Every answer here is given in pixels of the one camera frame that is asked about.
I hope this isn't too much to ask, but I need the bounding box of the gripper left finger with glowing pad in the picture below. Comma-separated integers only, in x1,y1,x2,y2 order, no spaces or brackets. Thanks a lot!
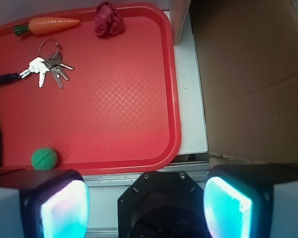
0,169,90,238

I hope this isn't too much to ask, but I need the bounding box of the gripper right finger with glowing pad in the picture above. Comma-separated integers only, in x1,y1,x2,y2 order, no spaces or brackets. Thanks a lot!
204,163,298,238

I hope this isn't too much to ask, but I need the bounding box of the green foam ball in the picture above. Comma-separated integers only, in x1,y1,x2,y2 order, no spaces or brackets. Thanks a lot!
31,147,58,170

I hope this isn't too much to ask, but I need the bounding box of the crumpled maroon paper ball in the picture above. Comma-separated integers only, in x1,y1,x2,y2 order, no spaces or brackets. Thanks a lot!
94,1,125,36

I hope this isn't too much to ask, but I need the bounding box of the red plastic tray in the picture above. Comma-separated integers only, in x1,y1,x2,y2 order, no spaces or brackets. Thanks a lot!
0,3,181,175

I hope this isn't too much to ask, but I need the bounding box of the bunch of silver keys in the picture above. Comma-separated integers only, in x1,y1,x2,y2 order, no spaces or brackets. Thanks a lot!
19,38,74,88

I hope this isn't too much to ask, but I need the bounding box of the brown cardboard box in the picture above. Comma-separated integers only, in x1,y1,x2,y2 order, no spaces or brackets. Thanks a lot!
190,0,298,163

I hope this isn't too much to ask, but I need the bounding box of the orange toy carrot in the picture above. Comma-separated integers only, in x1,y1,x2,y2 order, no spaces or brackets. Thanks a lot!
13,17,80,36

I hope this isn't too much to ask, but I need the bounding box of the black octagonal mount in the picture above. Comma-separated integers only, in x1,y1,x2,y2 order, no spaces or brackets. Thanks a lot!
117,172,211,238

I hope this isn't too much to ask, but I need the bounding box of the white post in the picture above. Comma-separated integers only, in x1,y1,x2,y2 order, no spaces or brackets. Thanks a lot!
169,0,191,45

